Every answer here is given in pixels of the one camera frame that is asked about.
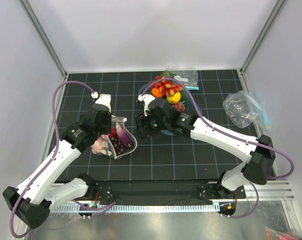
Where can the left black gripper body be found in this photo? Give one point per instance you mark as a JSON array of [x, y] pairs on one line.
[[105, 128]]

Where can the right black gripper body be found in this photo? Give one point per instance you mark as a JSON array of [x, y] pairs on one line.
[[153, 124]]

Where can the clear dotted zip bag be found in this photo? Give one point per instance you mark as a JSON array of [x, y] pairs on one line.
[[121, 121]]

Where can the dark red grape bunch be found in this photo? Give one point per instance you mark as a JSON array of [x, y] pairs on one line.
[[116, 143]]

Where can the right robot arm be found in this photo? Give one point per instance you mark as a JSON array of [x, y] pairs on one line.
[[256, 154]]

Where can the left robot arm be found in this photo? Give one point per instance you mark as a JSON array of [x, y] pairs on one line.
[[32, 200]]

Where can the flat zip bag blue zipper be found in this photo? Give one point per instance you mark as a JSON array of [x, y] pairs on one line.
[[188, 77]]

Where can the crumpled clear zip bag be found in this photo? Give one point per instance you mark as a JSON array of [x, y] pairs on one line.
[[243, 109]]

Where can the yellow lemon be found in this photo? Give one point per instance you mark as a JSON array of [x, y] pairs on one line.
[[175, 98]]

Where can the light pink grape bunch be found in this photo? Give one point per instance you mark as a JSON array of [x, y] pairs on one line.
[[179, 106]]

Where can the orange fruit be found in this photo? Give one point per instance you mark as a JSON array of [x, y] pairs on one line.
[[156, 93]]

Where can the blue plastic basket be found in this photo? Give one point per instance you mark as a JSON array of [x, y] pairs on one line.
[[184, 98]]

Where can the red cherry bunch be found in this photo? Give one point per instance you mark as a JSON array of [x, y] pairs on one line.
[[165, 86]]

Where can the red packaged item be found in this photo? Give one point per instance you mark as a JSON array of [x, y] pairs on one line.
[[277, 235]]

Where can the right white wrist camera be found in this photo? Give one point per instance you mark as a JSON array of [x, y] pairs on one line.
[[145, 100]]

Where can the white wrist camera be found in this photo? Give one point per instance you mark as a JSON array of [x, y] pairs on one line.
[[145, 100], [102, 99]]

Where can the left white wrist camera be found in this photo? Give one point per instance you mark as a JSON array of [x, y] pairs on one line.
[[102, 99]]

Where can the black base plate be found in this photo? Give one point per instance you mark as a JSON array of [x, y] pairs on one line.
[[159, 193]]

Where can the perforated metal rail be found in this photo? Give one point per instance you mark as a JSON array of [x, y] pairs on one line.
[[72, 207]]

